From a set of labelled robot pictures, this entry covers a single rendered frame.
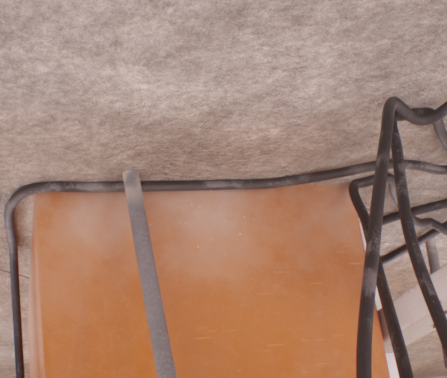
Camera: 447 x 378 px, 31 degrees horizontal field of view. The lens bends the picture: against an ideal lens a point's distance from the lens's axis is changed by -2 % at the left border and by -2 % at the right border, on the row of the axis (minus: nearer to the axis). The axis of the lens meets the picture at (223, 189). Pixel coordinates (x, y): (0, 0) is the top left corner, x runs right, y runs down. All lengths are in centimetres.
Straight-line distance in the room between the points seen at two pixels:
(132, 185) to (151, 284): 15
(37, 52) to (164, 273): 39
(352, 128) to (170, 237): 29
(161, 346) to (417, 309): 37
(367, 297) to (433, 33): 31
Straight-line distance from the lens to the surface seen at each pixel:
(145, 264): 100
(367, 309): 78
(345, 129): 107
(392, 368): 131
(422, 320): 112
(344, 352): 113
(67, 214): 111
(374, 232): 85
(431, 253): 154
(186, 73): 89
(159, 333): 95
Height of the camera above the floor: 48
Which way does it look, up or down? 24 degrees down
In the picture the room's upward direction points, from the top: 172 degrees clockwise
